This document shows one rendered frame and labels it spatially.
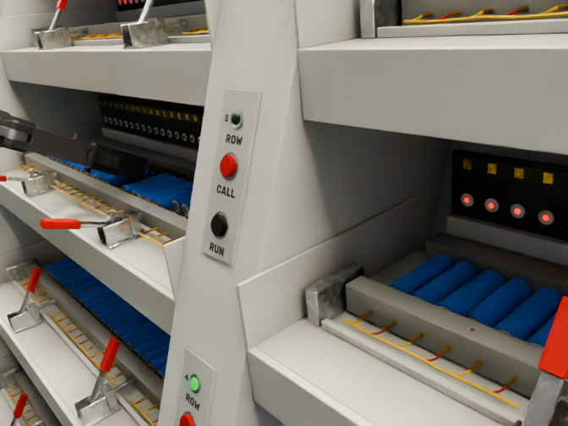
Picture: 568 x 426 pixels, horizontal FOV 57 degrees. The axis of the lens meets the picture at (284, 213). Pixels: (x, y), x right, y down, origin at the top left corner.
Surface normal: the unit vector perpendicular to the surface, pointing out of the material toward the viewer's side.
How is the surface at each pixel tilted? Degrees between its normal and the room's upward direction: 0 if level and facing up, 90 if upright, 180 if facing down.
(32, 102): 90
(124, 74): 111
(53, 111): 90
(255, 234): 90
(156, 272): 21
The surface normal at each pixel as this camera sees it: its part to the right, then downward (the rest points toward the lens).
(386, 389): -0.10, -0.92
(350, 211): 0.65, 0.22
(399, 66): -0.75, 0.32
